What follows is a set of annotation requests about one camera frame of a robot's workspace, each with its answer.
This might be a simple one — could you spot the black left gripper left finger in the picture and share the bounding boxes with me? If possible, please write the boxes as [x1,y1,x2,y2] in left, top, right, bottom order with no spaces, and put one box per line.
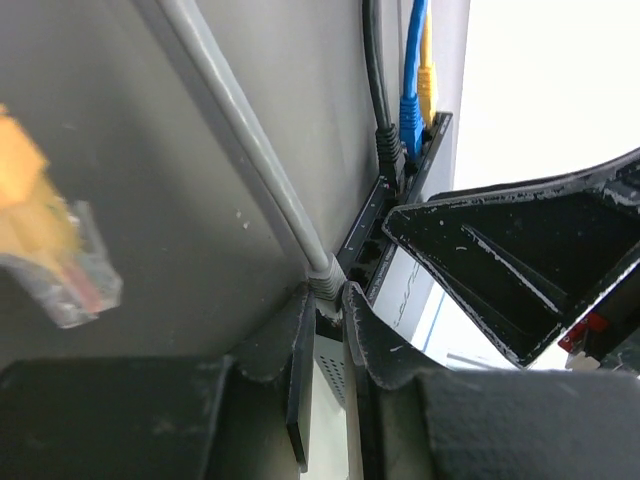
[1,289,316,479]

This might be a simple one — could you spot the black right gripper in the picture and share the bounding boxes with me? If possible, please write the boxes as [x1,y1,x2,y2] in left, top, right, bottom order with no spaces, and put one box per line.
[404,151,639,373]

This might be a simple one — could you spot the yellow ethernet cable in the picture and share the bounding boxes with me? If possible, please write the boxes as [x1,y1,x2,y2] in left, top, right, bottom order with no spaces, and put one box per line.
[0,0,441,330]

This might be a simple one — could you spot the black ethernet cable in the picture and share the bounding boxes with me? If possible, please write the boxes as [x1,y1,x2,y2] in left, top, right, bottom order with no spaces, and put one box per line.
[360,0,405,194]

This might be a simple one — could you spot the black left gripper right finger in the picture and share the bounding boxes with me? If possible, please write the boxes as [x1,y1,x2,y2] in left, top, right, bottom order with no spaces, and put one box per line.
[342,282,639,479]

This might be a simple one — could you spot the dark grey network switch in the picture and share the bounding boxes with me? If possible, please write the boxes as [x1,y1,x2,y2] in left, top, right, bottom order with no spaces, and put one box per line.
[312,110,454,416]

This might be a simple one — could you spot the blue ethernet cable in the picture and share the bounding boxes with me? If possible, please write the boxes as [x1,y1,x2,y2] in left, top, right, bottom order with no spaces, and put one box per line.
[397,0,431,154]

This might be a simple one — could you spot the grey ethernet cable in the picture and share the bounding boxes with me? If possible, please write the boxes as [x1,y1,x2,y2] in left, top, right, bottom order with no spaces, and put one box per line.
[154,0,347,304]

